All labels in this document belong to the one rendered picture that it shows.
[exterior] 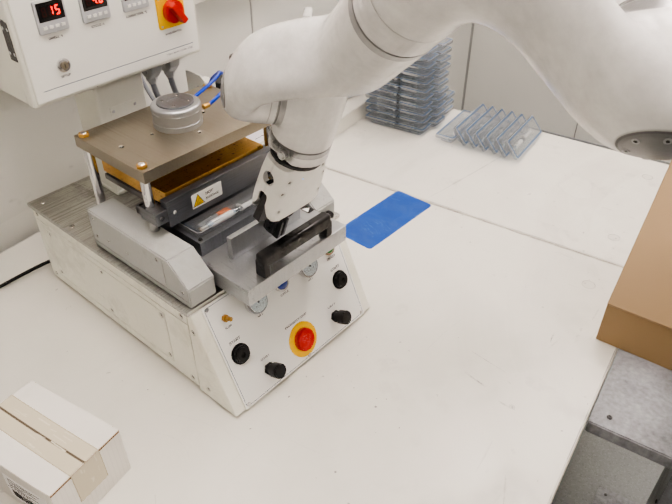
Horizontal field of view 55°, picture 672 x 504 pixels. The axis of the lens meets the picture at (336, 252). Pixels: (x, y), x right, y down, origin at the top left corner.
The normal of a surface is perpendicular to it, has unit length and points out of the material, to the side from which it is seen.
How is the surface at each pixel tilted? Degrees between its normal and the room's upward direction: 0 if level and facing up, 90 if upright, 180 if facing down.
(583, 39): 93
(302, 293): 65
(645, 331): 90
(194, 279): 40
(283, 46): 52
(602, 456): 0
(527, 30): 115
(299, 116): 106
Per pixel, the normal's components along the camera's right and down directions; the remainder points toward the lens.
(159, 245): 0.00, -0.79
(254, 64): -0.56, -0.04
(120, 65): 0.76, 0.40
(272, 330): 0.69, 0.02
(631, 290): -0.40, -0.25
